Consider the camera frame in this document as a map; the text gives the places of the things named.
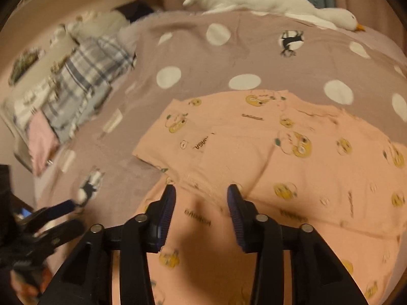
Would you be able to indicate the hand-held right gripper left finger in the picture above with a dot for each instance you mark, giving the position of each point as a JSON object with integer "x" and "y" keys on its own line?
{"x": 168, "y": 209}

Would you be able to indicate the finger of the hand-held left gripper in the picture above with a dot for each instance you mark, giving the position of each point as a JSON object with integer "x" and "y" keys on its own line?
{"x": 60, "y": 207}
{"x": 66, "y": 230}

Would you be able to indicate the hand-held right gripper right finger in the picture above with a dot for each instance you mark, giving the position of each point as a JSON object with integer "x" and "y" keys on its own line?
{"x": 233, "y": 216}

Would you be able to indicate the pink printed garment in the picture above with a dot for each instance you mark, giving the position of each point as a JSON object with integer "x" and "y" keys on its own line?
{"x": 254, "y": 152}

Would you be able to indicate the pink folded cloth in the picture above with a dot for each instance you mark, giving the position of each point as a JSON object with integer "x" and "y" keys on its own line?
{"x": 41, "y": 139}

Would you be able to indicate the white cloth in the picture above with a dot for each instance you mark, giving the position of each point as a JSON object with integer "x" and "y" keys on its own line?
{"x": 27, "y": 103}

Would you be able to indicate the plaid cloth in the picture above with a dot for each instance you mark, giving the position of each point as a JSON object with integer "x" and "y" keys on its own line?
{"x": 82, "y": 76}

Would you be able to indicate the polka dot bed sheet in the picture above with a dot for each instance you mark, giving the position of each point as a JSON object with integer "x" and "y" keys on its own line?
{"x": 197, "y": 60}

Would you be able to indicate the beige cloth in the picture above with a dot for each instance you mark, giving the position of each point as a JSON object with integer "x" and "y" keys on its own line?
{"x": 95, "y": 23}

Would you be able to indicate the dark object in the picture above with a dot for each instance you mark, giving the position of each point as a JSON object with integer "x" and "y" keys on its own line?
{"x": 136, "y": 11}

